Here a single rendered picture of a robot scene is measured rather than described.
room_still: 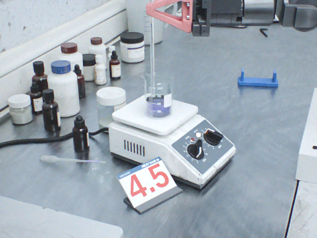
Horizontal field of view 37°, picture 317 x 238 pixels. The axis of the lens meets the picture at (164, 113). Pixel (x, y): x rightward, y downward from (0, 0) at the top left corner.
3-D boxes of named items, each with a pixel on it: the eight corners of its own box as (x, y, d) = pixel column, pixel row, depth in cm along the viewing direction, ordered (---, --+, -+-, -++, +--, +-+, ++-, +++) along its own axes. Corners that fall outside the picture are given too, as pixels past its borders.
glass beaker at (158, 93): (178, 111, 87) (178, 70, 84) (167, 124, 83) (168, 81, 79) (147, 106, 89) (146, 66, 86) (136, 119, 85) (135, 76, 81)
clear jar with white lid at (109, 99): (93, 130, 99) (90, 95, 95) (107, 118, 103) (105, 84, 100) (118, 136, 96) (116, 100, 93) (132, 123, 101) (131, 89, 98)
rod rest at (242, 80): (277, 82, 122) (278, 69, 120) (278, 87, 119) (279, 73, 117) (237, 80, 123) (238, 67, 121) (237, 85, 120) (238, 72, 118)
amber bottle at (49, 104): (49, 133, 98) (45, 95, 94) (41, 127, 100) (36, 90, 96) (64, 127, 100) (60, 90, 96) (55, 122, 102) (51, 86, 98)
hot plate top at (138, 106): (200, 111, 89) (200, 106, 89) (164, 137, 80) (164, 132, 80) (148, 96, 95) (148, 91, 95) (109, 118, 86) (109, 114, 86)
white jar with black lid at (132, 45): (116, 58, 138) (115, 34, 134) (135, 54, 141) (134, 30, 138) (130, 65, 133) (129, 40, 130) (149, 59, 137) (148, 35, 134)
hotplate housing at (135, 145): (236, 157, 89) (238, 119, 85) (201, 192, 79) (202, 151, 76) (140, 126, 100) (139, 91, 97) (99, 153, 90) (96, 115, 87)
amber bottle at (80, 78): (84, 91, 116) (81, 61, 113) (87, 96, 114) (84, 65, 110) (71, 93, 115) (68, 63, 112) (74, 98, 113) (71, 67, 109)
